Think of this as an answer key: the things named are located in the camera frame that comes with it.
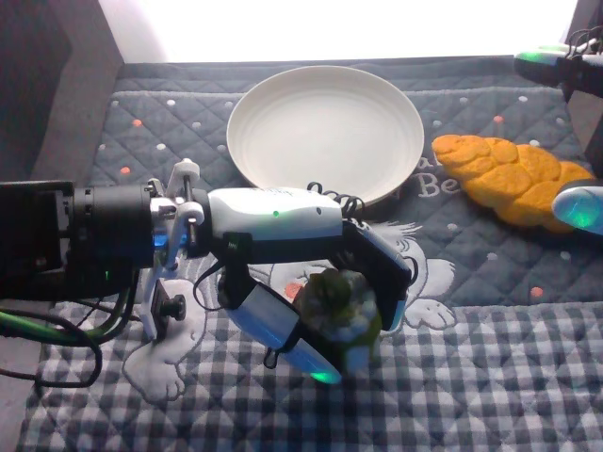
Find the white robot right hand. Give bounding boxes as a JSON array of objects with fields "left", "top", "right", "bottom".
[{"left": 513, "top": 25, "right": 603, "bottom": 233}]

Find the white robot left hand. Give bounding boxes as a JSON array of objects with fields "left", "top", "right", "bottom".
[{"left": 205, "top": 181, "right": 418, "bottom": 386}]

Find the black cable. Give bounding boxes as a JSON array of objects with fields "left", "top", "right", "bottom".
[{"left": 0, "top": 300, "right": 104, "bottom": 391}]

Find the cream round plate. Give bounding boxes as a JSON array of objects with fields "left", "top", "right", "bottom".
[{"left": 226, "top": 64, "right": 425, "bottom": 208}]

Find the green cable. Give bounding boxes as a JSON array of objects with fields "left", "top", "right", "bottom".
[{"left": 0, "top": 277, "right": 142, "bottom": 347}]

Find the green kiwi cupcake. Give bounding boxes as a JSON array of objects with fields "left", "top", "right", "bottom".
[{"left": 294, "top": 268, "right": 383, "bottom": 373}]

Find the grey quilt with bear print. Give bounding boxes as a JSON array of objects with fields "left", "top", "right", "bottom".
[{"left": 16, "top": 56, "right": 603, "bottom": 452}]

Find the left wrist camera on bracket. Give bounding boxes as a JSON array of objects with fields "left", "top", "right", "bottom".
[{"left": 139, "top": 266, "right": 188, "bottom": 344}]

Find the braided bread loaf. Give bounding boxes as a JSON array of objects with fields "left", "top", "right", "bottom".
[{"left": 432, "top": 134, "right": 595, "bottom": 235}]

